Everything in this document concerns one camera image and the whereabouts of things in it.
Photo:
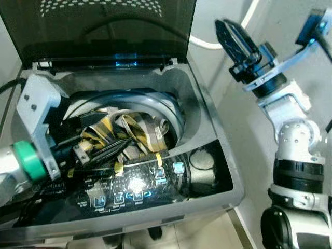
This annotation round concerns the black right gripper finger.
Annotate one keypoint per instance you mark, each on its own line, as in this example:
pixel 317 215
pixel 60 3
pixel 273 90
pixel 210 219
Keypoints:
pixel 225 41
pixel 249 49

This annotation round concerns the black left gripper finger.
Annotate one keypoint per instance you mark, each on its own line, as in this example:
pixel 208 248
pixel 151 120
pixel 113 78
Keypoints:
pixel 109 145
pixel 83 120

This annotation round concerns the blue yellow plaid cloth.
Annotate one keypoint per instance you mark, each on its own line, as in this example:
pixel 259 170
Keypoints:
pixel 140 127

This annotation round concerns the grey top-load washing machine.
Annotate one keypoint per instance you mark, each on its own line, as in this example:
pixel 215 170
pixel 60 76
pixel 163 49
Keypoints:
pixel 207 104

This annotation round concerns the yellow tape strip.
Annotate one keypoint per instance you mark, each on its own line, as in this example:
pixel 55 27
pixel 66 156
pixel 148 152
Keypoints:
pixel 118 167
pixel 158 158

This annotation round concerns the black washer control panel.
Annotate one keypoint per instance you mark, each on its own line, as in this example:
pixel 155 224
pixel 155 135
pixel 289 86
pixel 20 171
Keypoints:
pixel 67 199

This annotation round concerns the dark tinted washer lid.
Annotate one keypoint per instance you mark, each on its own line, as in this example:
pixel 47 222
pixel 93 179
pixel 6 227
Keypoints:
pixel 104 31

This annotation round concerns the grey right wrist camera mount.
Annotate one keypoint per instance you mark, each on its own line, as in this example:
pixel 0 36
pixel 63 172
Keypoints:
pixel 295 54

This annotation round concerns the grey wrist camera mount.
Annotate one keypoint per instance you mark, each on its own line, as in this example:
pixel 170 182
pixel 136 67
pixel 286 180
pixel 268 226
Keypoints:
pixel 36 101
pixel 295 54

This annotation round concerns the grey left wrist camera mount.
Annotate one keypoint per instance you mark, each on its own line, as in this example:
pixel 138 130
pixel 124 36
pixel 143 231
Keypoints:
pixel 36 101

